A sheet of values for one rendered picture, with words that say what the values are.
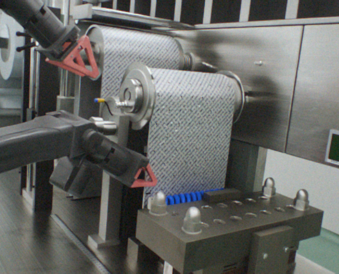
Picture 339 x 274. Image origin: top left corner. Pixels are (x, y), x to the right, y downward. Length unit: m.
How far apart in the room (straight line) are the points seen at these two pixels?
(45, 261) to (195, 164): 0.39
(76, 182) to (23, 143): 0.18
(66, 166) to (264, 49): 0.58
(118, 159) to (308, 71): 0.47
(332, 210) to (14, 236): 3.07
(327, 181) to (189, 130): 2.89
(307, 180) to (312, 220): 2.87
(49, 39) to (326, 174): 3.19
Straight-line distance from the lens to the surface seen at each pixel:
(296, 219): 0.89
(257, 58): 1.03
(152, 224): 0.76
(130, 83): 0.83
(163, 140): 0.83
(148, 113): 0.80
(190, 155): 0.89
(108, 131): 0.85
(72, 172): 0.71
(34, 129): 0.61
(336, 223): 3.71
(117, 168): 0.76
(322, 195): 3.74
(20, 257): 0.90
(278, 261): 0.86
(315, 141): 0.92
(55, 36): 0.74
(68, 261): 0.87
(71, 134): 0.64
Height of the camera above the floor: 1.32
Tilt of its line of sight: 10 degrees down
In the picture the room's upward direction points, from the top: 5 degrees clockwise
